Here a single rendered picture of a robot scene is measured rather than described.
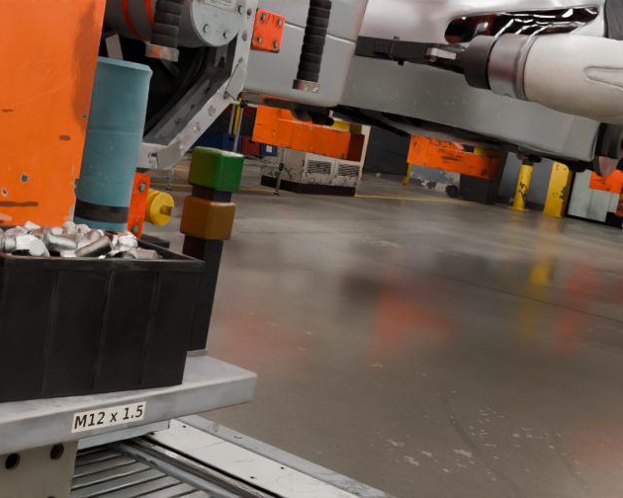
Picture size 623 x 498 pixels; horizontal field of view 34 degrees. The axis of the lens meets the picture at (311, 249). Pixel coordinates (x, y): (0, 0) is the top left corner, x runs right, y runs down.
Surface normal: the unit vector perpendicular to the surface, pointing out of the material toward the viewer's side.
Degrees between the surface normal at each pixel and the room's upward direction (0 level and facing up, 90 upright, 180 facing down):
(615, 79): 93
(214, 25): 90
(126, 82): 88
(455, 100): 109
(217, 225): 90
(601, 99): 131
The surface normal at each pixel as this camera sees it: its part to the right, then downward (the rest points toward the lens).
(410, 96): -0.49, 0.37
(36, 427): 0.81, 0.22
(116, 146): 0.39, 0.22
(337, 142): -0.56, 0.00
